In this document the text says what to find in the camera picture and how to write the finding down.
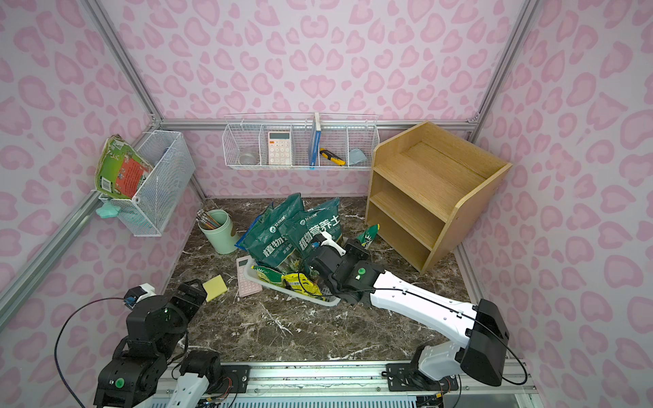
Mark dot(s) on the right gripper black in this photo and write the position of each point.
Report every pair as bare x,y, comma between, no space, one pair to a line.
316,259

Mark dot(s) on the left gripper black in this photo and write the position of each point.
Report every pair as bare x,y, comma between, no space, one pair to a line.
191,294

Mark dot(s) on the white plastic perforated basket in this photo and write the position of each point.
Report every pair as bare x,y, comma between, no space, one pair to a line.
272,279

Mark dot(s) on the yellow fertilizer packet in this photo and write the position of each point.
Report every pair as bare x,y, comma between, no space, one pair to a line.
300,283

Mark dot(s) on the dark green soil bag front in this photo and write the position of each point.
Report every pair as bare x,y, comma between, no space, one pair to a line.
301,228

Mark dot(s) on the dark green soil bag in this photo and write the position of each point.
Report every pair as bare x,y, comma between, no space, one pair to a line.
267,246
301,228

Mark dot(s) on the light green blue soil bag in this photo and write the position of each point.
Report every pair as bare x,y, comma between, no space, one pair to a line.
259,219

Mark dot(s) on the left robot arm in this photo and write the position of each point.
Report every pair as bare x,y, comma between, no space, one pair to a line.
155,324

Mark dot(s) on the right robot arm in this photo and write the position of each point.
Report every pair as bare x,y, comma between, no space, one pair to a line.
477,334

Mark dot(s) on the wooden shelf unit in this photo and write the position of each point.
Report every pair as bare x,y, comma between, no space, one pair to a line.
427,189

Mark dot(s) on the yellow sticky note pad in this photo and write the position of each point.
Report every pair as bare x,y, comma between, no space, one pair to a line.
214,288

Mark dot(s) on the pink calculator on table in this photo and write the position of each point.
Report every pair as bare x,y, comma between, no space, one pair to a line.
245,286

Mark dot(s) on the mint green pen cup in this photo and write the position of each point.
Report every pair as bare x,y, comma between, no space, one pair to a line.
223,239

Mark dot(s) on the coloured pencils in cup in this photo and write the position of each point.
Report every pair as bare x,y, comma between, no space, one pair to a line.
206,221

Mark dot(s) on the yellow utility knife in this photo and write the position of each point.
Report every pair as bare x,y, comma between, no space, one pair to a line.
327,154

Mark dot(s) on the green red seed packet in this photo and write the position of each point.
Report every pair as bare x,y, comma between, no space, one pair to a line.
121,170

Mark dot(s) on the blue book in rack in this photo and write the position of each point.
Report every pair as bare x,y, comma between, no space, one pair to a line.
315,141

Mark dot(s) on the clear tape roll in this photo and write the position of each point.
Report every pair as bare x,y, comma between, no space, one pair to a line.
249,156

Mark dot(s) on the pink white calculator in rack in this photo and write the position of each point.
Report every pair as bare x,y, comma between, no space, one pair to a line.
279,148

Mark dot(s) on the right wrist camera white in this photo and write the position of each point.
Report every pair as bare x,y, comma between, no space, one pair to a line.
326,239

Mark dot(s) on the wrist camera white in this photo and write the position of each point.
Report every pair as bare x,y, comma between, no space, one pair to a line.
326,239
139,293

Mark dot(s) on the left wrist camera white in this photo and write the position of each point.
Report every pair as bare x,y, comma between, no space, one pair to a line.
139,293

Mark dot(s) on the white wire basket left wall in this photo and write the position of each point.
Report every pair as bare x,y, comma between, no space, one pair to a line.
150,210

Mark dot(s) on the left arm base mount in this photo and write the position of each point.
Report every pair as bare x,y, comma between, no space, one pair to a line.
213,379

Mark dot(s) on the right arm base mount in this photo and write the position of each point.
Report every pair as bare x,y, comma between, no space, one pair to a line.
403,377

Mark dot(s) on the white wire rack back wall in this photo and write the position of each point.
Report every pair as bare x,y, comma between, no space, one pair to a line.
340,133

